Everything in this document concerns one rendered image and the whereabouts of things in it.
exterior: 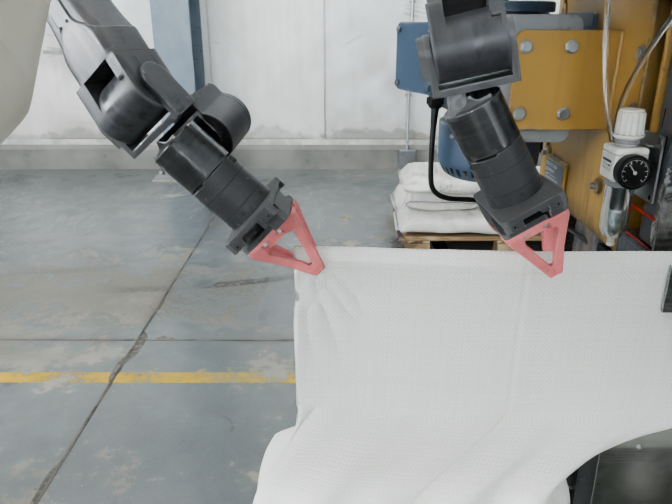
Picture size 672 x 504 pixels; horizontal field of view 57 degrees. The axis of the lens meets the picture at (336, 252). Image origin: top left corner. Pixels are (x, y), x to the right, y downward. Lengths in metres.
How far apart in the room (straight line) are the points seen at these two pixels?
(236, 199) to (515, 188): 0.27
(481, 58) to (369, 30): 5.05
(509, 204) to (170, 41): 4.83
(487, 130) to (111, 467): 1.78
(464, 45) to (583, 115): 0.35
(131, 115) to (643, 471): 0.96
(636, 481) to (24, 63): 1.13
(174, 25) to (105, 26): 4.69
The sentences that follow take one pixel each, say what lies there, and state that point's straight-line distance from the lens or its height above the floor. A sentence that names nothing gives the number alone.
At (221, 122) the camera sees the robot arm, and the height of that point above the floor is 1.21.
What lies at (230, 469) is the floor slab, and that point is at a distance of 2.06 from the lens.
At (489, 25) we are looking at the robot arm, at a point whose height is 1.30.
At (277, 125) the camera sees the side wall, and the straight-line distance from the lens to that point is 5.72.
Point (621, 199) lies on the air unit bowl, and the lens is 0.75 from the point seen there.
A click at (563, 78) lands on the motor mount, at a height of 1.24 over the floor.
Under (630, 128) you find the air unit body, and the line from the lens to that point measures 0.74.
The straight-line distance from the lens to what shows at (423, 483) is 0.74.
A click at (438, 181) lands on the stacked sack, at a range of 3.47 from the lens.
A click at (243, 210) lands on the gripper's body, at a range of 0.62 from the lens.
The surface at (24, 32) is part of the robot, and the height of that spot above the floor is 1.31.
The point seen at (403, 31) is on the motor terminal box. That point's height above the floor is 1.29.
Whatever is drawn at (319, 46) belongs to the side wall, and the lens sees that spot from 5.62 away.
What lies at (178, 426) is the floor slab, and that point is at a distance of 2.26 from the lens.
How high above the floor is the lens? 1.31
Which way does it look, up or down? 21 degrees down
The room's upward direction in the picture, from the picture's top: straight up
